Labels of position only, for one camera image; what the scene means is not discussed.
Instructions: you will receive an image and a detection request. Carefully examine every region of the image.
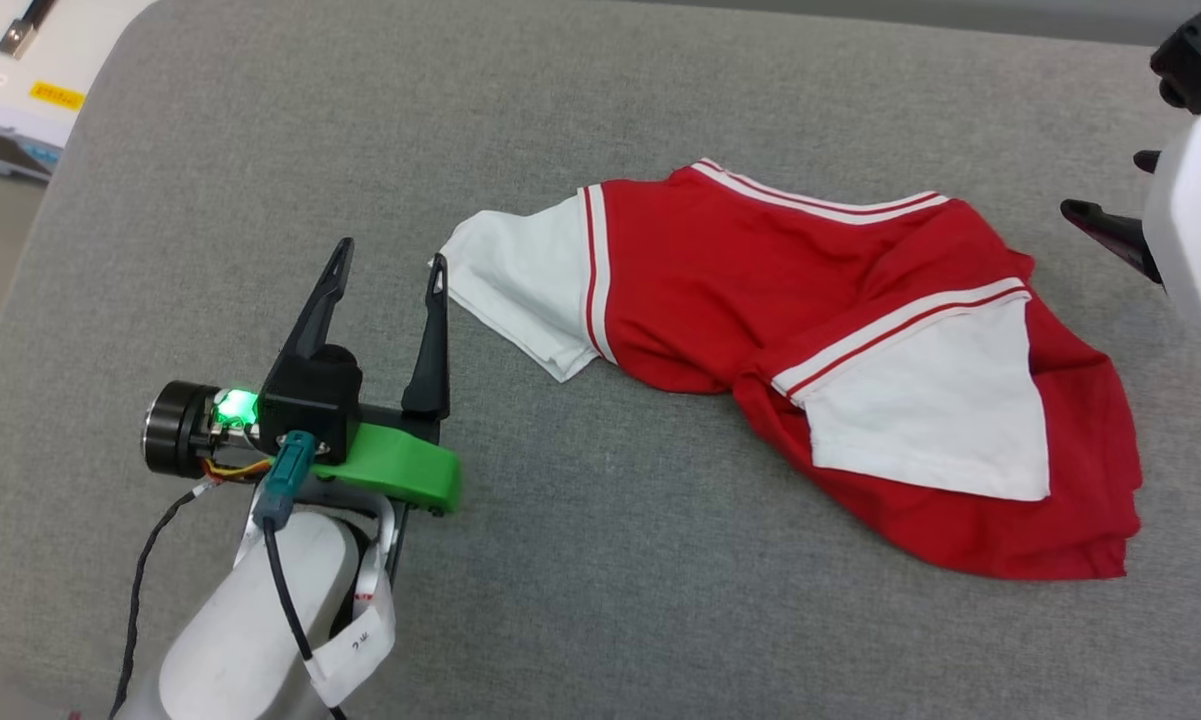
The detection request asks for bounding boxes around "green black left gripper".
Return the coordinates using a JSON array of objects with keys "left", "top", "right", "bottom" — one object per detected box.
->
[{"left": 142, "top": 237, "right": 463, "bottom": 518}]

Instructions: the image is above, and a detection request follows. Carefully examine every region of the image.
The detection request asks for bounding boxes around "red and white shirt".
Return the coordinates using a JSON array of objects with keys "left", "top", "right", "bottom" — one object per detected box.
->
[{"left": 430, "top": 158, "right": 1145, "bottom": 582}]

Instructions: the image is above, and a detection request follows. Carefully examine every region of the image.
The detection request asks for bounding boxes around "white equipment case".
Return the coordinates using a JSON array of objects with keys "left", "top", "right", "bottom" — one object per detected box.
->
[{"left": 0, "top": 0, "right": 157, "bottom": 187}]

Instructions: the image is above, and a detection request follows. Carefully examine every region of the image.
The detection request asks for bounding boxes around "black cable with teal plug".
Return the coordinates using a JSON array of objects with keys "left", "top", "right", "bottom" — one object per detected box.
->
[{"left": 252, "top": 431, "right": 349, "bottom": 720}]

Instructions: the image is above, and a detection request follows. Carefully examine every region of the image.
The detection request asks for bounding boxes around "white label strap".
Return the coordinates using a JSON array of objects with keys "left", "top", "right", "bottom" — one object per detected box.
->
[{"left": 304, "top": 500, "right": 399, "bottom": 709}]

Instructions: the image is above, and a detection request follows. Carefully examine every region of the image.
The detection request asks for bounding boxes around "thin black braided cable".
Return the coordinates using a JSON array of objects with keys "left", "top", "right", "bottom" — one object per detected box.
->
[{"left": 108, "top": 484, "right": 213, "bottom": 720}]

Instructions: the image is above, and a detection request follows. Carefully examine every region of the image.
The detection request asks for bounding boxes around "black case handle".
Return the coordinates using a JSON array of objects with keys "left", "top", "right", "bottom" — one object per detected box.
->
[{"left": 0, "top": 0, "right": 61, "bottom": 59}]

